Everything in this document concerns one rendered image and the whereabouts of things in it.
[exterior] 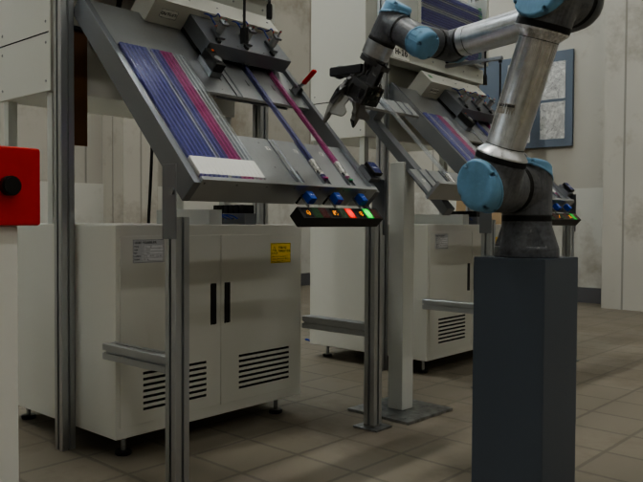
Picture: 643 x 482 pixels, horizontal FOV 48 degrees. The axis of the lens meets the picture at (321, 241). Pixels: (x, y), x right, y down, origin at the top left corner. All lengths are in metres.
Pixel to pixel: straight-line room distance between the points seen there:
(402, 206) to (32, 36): 1.24
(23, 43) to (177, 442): 1.30
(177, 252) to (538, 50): 0.89
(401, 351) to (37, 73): 1.41
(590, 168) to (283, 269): 4.09
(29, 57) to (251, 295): 0.96
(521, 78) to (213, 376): 1.19
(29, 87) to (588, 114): 4.65
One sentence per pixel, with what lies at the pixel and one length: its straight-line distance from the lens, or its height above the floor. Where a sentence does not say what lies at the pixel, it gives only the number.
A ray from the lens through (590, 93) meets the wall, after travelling 6.17.
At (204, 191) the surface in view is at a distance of 1.73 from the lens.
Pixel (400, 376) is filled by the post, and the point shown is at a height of 0.12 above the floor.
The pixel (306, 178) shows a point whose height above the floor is 0.75.
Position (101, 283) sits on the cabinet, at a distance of 2.00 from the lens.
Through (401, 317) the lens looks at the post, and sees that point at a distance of 2.41.
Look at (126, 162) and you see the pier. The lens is 5.52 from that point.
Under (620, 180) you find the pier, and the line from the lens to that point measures 5.71.
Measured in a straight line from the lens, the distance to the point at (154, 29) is 2.23.
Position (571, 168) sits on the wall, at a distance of 6.16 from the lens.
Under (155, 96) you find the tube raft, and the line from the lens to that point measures 1.90.
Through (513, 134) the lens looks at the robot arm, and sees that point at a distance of 1.64.
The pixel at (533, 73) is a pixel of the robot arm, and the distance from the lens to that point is 1.63.
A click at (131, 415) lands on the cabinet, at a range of 2.03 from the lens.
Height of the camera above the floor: 0.63
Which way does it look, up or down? 2 degrees down
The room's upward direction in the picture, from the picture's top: straight up
